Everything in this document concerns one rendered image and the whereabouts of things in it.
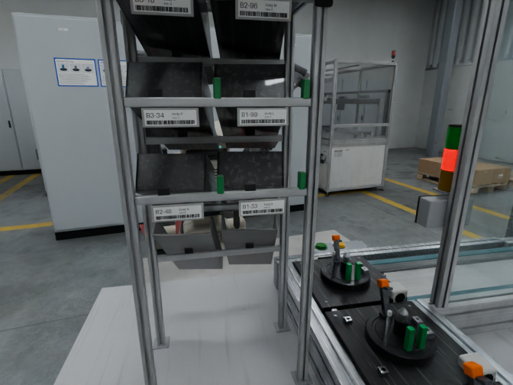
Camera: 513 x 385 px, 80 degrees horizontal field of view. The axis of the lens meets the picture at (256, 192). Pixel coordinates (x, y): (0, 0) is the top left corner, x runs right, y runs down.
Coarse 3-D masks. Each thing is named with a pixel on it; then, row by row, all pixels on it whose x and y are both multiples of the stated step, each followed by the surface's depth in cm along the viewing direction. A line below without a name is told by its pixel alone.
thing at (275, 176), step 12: (228, 156) 60; (240, 156) 61; (252, 156) 61; (264, 156) 61; (276, 156) 61; (228, 168) 60; (240, 168) 60; (252, 168) 60; (264, 168) 60; (276, 168) 60; (228, 180) 60; (240, 180) 60; (252, 180) 60; (264, 180) 60; (276, 180) 60
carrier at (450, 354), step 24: (336, 312) 75; (360, 312) 75; (408, 312) 75; (360, 336) 68; (384, 336) 62; (408, 336) 60; (432, 336) 64; (360, 360) 62; (384, 360) 62; (408, 360) 60; (432, 360) 61; (456, 360) 62; (480, 360) 59; (384, 384) 56; (408, 384) 56; (432, 384) 56; (456, 384) 56
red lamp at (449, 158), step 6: (444, 150) 73; (450, 150) 71; (456, 150) 70; (444, 156) 73; (450, 156) 71; (456, 156) 70; (444, 162) 73; (450, 162) 71; (444, 168) 73; (450, 168) 72
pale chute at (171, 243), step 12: (156, 228) 70; (156, 240) 70; (168, 240) 70; (180, 240) 70; (192, 240) 70; (204, 240) 70; (216, 240) 77; (168, 252) 78; (180, 252) 78; (180, 264) 87; (192, 264) 88; (204, 264) 88; (216, 264) 88
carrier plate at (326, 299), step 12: (300, 264) 98; (300, 276) 93; (372, 276) 91; (312, 288) 85; (324, 288) 85; (372, 288) 85; (324, 300) 80; (336, 300) 80; (348, 300) 80; (360, 300) 80; (372, 300) 80
